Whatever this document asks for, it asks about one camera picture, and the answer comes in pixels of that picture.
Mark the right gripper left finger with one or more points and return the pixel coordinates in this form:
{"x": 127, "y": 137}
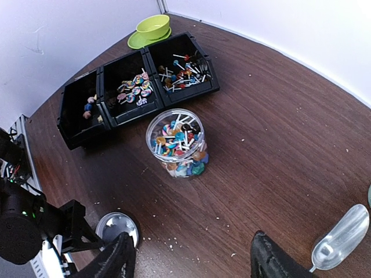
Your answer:
{"x": 118, "y": 259}

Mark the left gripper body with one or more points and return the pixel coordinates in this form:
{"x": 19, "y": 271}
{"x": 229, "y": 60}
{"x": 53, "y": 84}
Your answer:
{"x": 69, "y": 222}

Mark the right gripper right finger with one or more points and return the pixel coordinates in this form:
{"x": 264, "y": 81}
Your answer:
{"x": 267, "y": 259}

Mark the metal scoop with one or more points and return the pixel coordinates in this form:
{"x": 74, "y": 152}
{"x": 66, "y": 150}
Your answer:
{"x": 342, "y": 240}

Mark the pile of star candies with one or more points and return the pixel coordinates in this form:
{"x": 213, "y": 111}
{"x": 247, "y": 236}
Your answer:
{"x": 88, "y": 109}

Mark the clear plastic jar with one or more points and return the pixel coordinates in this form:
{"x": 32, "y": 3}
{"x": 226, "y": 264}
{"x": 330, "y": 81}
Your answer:
{"x": 176, "y": 138}

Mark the pile of swirl lollipops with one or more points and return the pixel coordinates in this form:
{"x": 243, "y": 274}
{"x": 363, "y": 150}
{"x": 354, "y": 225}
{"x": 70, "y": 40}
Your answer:
{"x": 135, "y": 91}

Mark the black three-compartment candy tray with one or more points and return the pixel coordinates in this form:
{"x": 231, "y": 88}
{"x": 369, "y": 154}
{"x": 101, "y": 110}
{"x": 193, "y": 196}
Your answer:
{"x": 104, "y": 81}

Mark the pile of stick candies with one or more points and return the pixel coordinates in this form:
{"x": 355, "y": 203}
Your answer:
{"x": 183, "y": 72}

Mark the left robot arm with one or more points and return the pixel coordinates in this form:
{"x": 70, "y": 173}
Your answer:
{"x": 27, "y": 219}

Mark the patterned ceramic mug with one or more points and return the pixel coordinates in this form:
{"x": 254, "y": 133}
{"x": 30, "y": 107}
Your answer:
{"x": 369, "y": 196}

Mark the green plate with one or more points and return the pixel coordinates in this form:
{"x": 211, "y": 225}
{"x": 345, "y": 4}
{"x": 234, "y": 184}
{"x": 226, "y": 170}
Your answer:
{"x": 137, "y": 41}

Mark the green bowl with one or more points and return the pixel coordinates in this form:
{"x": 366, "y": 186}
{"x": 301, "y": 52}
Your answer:
{"x": 154, "y": 27}

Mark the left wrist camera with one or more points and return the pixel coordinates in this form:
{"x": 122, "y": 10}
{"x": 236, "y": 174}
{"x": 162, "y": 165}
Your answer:
{"x": 51, "y": 262}

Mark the front aluminium rail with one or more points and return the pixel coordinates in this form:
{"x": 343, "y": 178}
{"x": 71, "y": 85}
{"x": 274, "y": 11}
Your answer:
{"x": 26, "y": 170}

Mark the left aluminium frame post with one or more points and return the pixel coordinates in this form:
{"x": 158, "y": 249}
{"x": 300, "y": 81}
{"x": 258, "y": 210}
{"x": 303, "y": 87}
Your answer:
{"x": 163, "y": 7}

